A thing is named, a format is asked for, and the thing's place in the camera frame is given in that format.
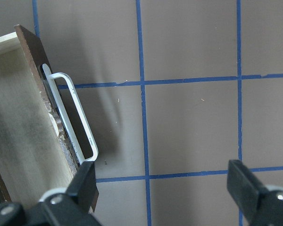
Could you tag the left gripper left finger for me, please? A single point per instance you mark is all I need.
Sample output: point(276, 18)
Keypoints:
point(71, 206)

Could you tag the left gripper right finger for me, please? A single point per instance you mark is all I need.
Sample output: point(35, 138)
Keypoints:
point(261, 205)

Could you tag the dark brown wooden drawer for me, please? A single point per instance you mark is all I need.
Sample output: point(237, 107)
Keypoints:
point(38, 156)

